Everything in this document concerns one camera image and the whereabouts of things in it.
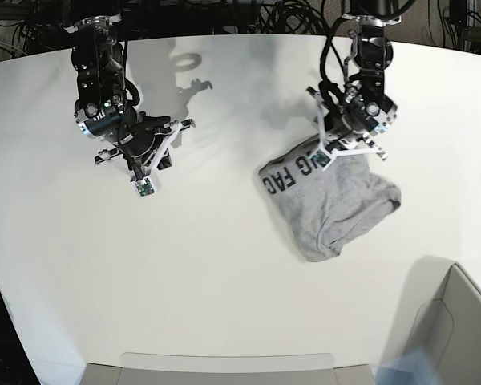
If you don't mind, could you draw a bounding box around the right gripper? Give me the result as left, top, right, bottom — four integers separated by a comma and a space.
95, 113, 196, 180

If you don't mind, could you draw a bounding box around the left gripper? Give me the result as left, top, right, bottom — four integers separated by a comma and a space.
307, 87, 398, 160

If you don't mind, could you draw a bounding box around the grey T-shirt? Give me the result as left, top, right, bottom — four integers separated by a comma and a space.
258, 136, 402, 262

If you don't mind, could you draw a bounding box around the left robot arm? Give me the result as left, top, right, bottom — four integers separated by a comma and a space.
307, 1, 414, 168

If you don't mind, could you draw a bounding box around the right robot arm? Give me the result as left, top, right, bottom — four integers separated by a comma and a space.
63, 1, 195, 186

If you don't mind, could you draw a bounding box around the grey tray bottom edge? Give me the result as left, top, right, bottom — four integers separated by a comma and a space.
80, 352, 375, 384

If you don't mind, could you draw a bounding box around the grey bin right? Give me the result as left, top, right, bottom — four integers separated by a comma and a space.
406, 264, 481, 384

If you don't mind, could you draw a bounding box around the blue translucent object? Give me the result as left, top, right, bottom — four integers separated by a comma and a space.
372, 348, 438, 385

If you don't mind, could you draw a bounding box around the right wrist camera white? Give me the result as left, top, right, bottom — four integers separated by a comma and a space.
131, 176, 161, 198

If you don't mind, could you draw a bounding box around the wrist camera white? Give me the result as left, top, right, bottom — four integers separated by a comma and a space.
131, 176, 161, 198
309, 148, 333, 171

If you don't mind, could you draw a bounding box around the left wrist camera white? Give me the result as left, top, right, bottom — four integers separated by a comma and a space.
309, 148, 333, 171

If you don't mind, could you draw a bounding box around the black cable bundle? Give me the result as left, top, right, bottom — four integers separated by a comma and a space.
260, 0, 336, 38

